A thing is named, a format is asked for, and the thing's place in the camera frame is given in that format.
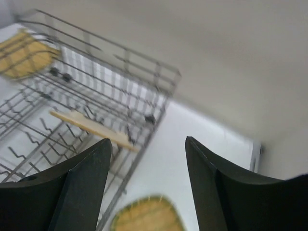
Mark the right aluminium rail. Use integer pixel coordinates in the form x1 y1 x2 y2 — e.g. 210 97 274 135
249 141 264 173

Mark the grey wire dish rack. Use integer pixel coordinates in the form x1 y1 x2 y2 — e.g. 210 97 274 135
0 9 181 231

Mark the orange rounded woven plate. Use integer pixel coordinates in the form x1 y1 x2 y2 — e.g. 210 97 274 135
50 110 139 153

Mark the yellow square woven plate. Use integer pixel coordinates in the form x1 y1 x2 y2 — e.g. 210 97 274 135
0 28 62 79

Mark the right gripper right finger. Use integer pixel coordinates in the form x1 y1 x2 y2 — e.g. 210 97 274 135
185 137 308 231

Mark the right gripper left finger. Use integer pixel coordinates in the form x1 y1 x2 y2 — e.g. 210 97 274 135
0 139 112 231

